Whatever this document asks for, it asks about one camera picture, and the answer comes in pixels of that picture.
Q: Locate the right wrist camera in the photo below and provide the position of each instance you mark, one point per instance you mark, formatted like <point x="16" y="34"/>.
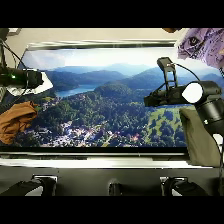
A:
<point x="166" y="65"/>

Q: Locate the silver frame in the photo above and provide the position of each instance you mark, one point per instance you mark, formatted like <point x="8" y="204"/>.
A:
<point x="100" y="162"/>

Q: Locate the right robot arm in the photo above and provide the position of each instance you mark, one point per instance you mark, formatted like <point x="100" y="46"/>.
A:
<point x="210" y="106"/>

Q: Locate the olive green garment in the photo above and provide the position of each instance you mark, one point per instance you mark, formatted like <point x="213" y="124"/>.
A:
<point x="198" y="140"/>

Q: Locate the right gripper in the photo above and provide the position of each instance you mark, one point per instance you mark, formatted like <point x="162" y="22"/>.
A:
<point x="163" y="97"/>

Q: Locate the brown garment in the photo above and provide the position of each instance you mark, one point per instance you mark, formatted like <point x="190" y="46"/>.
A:
<point x="15" y="121"/>

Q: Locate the purple printed garment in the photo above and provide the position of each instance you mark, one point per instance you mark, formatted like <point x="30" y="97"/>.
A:
<point x="203" y="45"/>

